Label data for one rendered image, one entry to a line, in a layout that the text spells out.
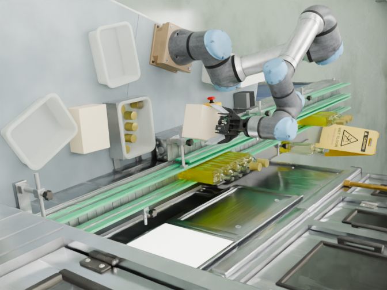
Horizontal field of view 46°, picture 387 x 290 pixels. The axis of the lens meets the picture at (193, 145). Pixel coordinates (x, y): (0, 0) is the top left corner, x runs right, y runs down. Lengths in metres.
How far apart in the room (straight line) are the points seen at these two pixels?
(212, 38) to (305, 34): 0.38
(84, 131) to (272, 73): 0.68
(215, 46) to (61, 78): 0.59
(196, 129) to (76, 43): 0.53
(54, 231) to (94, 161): 0.88
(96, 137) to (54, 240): 0.84
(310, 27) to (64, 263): 1.17
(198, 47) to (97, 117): 0.49
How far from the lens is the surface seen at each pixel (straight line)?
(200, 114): 1.61
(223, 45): 1.83
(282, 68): 1.45
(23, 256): 0.85
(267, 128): 1.47
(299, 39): 1.59
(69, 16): 1.71
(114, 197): 1.59
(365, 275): 1.48
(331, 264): 1.52
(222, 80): 1.88
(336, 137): 5.18
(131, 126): 1.80
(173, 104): 2.06
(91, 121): 1.66
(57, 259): 0.85
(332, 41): 1.80
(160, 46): 1.93
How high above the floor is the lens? 2.13
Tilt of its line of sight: 39 degrees down
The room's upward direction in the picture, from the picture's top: 96 degrees clockwise
